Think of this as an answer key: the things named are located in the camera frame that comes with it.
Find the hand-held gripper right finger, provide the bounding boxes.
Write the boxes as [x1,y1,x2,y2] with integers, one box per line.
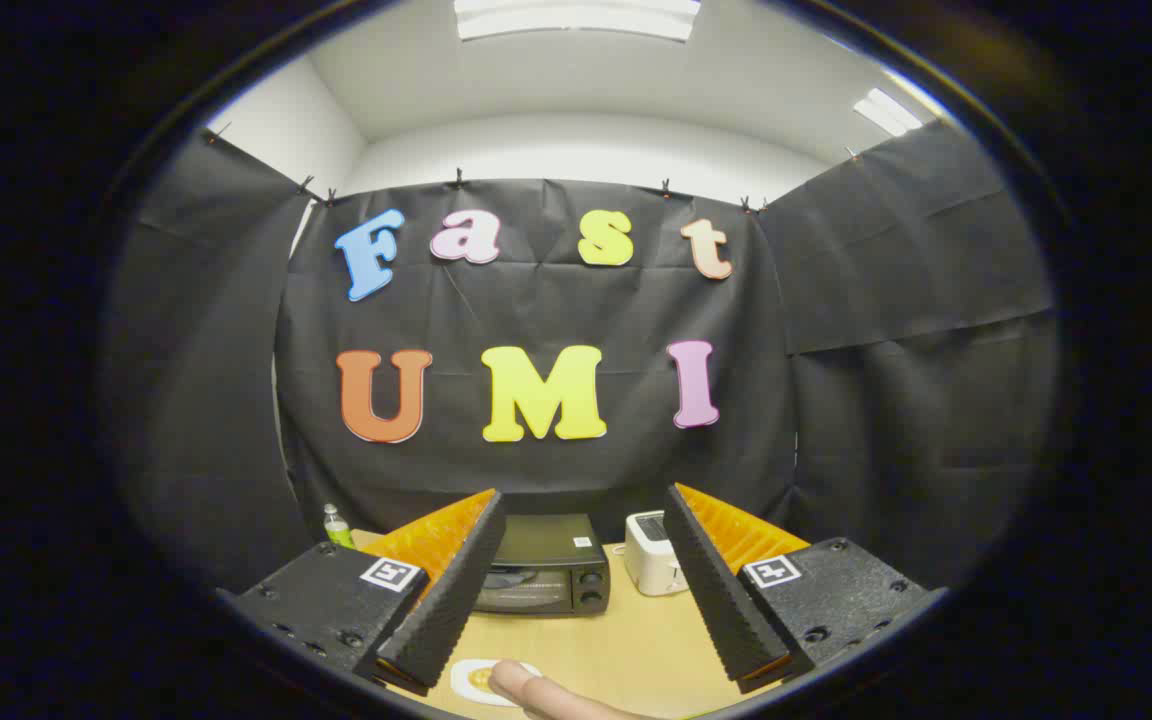
[663,483,947,695]

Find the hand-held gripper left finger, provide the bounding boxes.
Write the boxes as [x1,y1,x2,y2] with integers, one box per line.
[219,488,508,698]

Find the black toaster oven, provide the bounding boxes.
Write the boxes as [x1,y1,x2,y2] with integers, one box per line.
[473,514,611,618]

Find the white pop-up toaster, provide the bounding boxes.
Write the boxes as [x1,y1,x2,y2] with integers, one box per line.
[625,510,689,598]

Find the white oval plate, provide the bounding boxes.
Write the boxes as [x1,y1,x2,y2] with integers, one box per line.
[450,658,543,709]

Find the small ceiling light panel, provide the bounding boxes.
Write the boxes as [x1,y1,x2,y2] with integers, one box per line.
[853,87,925,138]

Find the large ceiling light panel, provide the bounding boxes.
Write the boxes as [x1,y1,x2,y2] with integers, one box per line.
[453,0,702,43]

